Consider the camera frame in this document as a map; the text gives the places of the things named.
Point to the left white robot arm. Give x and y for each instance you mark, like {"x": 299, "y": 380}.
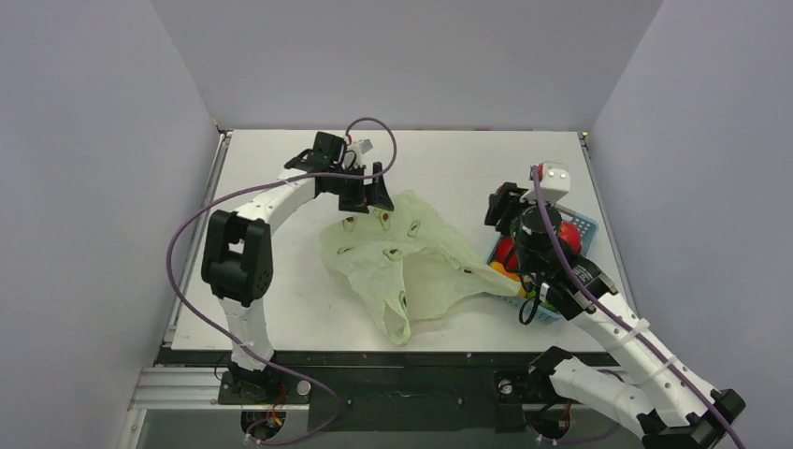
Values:
{"x": 237, "y": 262}

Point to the red fake apple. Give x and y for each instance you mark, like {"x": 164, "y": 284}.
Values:
{"x": 570, "y": 238}
{"x": 505, "y": 254}

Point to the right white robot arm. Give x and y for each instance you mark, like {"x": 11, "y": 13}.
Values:
{"x": 664, "y": 403}

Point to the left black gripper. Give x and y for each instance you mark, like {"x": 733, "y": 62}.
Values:
{"x": 356, "y": 203}

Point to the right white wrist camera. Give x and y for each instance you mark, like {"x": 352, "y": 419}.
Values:
{"x": 554, "y": 181}

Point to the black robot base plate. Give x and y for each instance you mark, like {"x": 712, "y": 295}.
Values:
{"x": 357, "y": 391}

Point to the blue plastic basket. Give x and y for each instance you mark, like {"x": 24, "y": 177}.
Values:
{"x": 588, "y": 228}

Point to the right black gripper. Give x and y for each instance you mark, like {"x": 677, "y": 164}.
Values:
{"x": 503, "y": 207}

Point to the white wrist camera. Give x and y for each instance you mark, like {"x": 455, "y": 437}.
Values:
{"x": 358, "y": 149}
{"x": 554, "y": 181}

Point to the pale green plastic bag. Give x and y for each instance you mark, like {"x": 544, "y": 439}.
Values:
{"x": 407, "y": 265}

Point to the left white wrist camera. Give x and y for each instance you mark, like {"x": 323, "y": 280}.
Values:
{"x": 358, "y": 149}

